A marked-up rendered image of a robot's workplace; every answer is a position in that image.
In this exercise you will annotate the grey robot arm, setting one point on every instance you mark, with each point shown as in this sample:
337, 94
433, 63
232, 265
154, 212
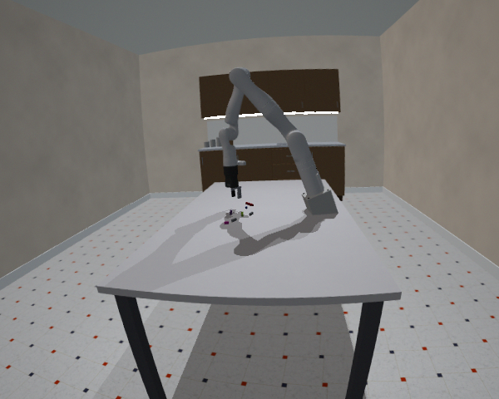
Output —
270, 110

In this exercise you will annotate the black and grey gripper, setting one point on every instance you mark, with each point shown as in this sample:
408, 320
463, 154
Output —
230, 172

